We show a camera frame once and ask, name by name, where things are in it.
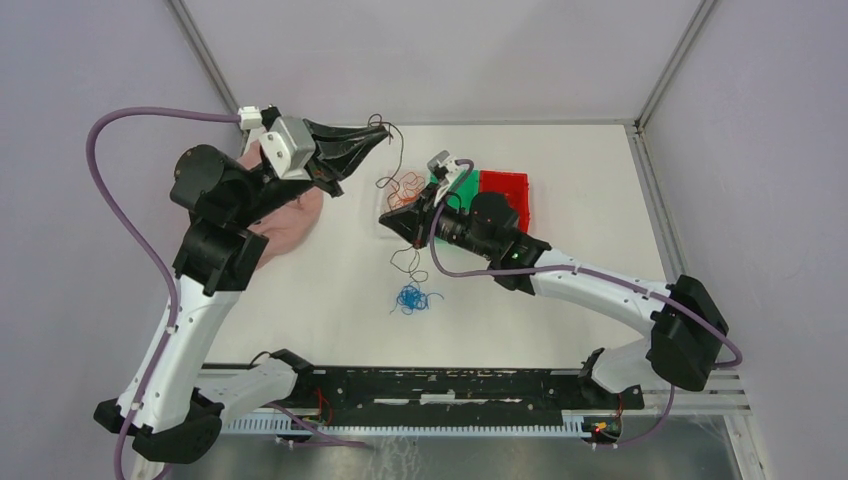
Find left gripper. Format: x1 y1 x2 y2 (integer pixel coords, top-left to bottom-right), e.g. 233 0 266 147
232 115 390 227

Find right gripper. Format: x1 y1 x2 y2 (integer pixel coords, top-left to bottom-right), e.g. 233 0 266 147
381 181 496 259

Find orange cable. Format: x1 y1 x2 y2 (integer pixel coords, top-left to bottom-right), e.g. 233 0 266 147
386 170 428 212

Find cable bundle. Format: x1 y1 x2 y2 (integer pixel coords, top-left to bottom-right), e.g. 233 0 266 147
389 282 445 317

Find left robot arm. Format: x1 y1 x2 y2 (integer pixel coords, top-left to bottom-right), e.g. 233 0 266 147
86 107 389 465

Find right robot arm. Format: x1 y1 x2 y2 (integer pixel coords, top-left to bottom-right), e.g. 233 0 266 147
378 192 728 408

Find clear plastic bin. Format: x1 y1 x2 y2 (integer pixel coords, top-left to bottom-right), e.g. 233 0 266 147
366 168 429 240

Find green plastic bin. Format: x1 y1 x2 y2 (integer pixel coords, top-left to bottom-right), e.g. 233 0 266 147
418 169 479 244

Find pink cloth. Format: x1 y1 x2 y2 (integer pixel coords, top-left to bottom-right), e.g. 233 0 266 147
238 145 326 270

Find red plastic bin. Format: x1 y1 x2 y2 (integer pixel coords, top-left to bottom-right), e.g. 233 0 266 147
478 170 531 233

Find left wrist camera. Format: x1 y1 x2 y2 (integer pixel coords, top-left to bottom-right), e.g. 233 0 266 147
259 116 316 181

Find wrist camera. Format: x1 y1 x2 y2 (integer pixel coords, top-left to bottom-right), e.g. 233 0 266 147
427 150 474 203
259 116 316 181

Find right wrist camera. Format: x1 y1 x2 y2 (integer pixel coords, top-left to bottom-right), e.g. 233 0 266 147
427 150 474 203

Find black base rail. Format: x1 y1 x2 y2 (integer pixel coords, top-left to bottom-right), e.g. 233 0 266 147
279 366 645 427

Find white cable duct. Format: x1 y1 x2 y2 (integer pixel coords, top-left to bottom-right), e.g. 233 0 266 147
225 411 624 439

